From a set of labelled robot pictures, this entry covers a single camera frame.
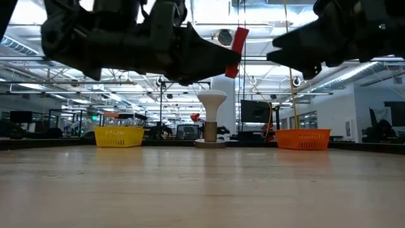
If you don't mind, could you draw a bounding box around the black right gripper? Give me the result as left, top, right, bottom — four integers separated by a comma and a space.
266, 0, 405, 80

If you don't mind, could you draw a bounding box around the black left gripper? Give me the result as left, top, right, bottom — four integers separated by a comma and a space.
84, 0, 242, 87

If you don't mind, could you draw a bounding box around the red rectangular case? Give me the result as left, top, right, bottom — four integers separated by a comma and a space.
225, 27, 250, 79

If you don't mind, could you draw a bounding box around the pink cap hourglass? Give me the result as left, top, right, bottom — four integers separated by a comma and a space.
103, 111, 120, 127

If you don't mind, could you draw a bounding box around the white bulb table lamp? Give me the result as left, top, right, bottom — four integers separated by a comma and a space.
194, 89, 228, 149

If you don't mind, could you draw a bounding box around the black monitor screen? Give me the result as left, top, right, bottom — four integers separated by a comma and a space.
384, 101, 405, 127
240, 99, 273, 124
9, 110, 34, 124

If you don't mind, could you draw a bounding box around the orange plastic basket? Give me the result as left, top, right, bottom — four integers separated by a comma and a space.
274, 128, 332, 151

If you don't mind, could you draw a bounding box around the yellow plastic basket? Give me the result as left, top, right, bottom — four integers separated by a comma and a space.
93, 126, 146, 148

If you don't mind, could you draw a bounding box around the person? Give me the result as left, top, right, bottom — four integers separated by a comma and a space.
362, 118, 399, 143

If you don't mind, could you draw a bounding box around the black ceiling cable reel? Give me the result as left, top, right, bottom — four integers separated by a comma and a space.
216, 28, 234, 47

